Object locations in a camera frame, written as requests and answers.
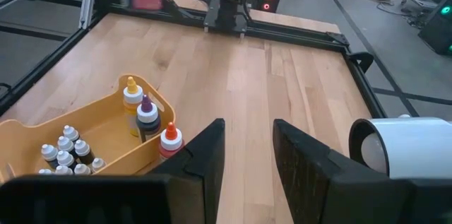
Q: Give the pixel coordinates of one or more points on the red-capped food coloring bottle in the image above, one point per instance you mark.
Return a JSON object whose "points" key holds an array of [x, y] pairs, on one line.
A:
{"points": [[171, 141]]}

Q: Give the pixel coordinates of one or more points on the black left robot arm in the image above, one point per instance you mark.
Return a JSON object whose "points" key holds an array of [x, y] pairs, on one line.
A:
{"points": [[226, 5]]}

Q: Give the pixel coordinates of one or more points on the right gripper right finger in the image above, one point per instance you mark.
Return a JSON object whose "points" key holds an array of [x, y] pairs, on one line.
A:
{"points": [[318, 188]]}

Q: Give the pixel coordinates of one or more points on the black metal table frame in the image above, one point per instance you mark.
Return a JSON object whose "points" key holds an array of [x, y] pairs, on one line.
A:
{"points": [[293, 36]]}

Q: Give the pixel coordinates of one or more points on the purple-capped food coloring bottle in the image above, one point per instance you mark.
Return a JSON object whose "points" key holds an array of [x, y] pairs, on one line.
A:
{"points": [[147, 114]]}

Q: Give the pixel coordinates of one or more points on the white cylindrical lamp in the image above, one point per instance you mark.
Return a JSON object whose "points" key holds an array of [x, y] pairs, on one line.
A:
{"points": [[416, 146]]}

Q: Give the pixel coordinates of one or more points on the yellow plastic caddy bin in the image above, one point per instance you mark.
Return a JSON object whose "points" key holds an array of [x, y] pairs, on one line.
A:
{"points": [[106, 128]]}

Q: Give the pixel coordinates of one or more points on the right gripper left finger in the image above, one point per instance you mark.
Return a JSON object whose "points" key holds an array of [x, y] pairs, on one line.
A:
{"points": [[201, 181]]}

